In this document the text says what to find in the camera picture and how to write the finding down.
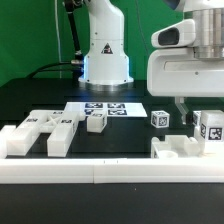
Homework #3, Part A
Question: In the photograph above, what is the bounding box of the white U-shaped fence frame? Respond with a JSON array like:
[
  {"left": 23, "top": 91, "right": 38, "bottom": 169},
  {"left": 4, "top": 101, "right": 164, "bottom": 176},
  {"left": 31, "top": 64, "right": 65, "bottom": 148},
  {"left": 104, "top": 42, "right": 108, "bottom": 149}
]
[{"left": 0, "top": 125, "right": 224, "bottom": 184}]

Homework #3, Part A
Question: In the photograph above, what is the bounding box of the black cable bundle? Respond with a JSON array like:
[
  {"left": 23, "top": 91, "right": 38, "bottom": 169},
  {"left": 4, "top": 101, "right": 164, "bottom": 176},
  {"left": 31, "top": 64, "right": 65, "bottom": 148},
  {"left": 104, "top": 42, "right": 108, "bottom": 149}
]
[{"left": 25, "top": 0, "right": 84, "bottom": 80}]

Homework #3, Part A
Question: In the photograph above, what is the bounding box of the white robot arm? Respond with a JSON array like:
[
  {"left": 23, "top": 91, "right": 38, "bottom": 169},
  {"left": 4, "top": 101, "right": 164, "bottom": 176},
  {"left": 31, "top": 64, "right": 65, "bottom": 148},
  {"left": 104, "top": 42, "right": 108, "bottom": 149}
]
[{"left": 79, "top": 0, "right": 224, "bottom": 113}]

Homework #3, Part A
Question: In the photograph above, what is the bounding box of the white chair seat part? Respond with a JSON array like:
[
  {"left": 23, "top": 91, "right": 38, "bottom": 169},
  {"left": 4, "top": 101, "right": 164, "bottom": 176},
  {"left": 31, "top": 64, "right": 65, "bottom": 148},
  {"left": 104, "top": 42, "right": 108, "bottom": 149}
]
[{"left": 151, "top": 135, "right": 201, "bottom": 159}]

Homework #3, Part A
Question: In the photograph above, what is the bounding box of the white marker sheet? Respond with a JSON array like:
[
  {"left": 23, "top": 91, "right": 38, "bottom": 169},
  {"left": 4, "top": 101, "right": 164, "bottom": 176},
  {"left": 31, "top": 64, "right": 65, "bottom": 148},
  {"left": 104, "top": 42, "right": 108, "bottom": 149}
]
[{"left": 64, "top": 102, "right": 147, "bottom": 117}]

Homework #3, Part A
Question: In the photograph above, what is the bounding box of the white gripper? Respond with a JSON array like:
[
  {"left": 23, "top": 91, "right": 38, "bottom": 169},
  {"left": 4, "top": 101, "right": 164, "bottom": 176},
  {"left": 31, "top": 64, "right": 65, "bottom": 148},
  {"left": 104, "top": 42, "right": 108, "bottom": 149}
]
[{"left": 147, "top": 48, "right": 224, "bottom": 125}]

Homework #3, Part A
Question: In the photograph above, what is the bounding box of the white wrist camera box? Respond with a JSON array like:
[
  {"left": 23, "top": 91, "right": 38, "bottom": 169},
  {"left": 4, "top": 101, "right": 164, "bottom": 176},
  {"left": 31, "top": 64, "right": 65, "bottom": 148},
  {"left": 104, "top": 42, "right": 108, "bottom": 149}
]
[{"left": 151, "top": 19, "right": 196, "bottom": 48}]

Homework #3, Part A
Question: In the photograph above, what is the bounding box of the white chair back frame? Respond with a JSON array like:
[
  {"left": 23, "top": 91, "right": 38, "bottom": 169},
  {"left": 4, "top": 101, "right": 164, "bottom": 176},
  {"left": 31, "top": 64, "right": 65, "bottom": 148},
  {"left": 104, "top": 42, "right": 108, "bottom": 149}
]
[{"left": 6, "top": 110, "right": 85, "bottom": 157}]

